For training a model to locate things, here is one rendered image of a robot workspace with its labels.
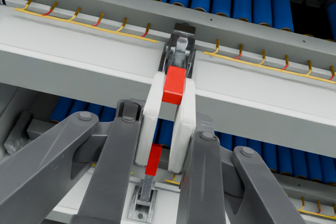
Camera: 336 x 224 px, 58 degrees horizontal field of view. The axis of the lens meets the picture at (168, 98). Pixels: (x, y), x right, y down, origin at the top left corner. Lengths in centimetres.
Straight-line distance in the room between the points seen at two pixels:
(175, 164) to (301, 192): 29
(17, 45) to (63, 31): 4
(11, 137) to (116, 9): 21
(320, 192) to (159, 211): 20
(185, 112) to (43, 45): 15
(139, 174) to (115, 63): 18
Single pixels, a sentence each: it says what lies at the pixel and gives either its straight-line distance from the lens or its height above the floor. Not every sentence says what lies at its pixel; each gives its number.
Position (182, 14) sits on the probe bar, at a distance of 27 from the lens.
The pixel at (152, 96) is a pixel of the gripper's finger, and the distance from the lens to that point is 16.
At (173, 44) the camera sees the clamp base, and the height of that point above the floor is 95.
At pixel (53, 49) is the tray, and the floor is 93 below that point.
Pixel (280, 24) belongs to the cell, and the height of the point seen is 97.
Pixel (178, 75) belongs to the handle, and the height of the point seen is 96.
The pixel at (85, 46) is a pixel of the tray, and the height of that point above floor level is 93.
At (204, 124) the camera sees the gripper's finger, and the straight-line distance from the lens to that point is 16.
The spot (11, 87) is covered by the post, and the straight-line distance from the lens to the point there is 40.
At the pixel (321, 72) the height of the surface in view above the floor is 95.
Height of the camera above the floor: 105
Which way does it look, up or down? 33 degrees down
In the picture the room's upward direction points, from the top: 13 degrees clockwise
